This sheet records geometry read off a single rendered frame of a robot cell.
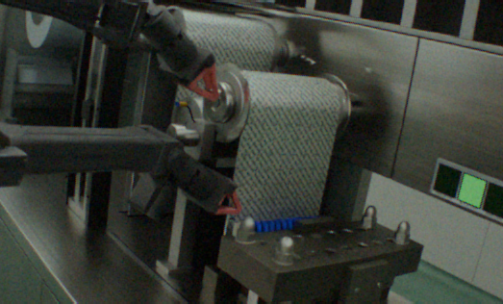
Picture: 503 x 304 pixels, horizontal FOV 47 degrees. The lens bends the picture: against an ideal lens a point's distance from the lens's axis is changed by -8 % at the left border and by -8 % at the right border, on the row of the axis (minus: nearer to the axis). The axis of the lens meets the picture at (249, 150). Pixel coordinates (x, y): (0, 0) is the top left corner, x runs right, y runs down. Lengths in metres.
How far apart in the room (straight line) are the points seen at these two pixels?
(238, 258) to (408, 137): 0.43
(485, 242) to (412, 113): 2.69
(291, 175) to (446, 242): 2.89
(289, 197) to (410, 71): 0.35
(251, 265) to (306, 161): 0.28
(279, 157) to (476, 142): 0.38
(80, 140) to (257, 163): 0.45
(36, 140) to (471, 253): 3.43
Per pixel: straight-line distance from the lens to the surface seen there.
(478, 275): 3.95
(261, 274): 1.04
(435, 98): 1.23
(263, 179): 1.18
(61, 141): 0.78
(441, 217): 4.06
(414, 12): 1.29
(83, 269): 1.21
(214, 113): 1.15
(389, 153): 1.30
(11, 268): 1.58
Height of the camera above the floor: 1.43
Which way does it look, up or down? 13 degrees down
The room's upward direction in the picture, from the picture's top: 10 degrees clockwise
